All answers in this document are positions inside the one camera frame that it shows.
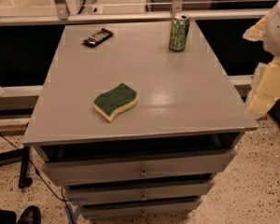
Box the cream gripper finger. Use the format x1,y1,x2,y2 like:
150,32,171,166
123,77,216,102
243,16,268,42
245,57,280,116

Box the grey drawer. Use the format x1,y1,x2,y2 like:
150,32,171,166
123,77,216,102
81,197,202,219
42,148,236,186
66,179,215,205

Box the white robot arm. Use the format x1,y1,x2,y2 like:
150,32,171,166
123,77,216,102
243,0,280,119

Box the black stand leg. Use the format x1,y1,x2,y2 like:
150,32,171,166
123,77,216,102
18,147,33,189

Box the black floor cable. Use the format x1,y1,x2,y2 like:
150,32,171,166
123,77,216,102
0,120,76,224

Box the metal frame rail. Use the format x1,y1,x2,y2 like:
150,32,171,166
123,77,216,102
0,0,274,26

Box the black shoe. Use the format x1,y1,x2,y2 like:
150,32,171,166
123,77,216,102
17,205,41,224

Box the middle grey drawer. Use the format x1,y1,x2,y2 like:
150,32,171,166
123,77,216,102
66,179,215,205

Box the grey drawer cabinet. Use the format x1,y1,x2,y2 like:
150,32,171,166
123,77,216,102
21,20,259,220

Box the top grey drawer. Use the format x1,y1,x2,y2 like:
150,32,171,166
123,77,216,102
42,148,236,186

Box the green drink can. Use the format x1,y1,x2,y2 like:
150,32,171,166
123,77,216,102
169,13,189,51

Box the black snack bar wrapper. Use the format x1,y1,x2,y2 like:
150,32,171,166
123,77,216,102
82,28,114,48

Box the green and yellow sponge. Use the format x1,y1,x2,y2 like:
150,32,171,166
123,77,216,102
93,83,137,122

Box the bottom grey drawer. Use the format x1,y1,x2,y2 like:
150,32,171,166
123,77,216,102
81,197,202,219

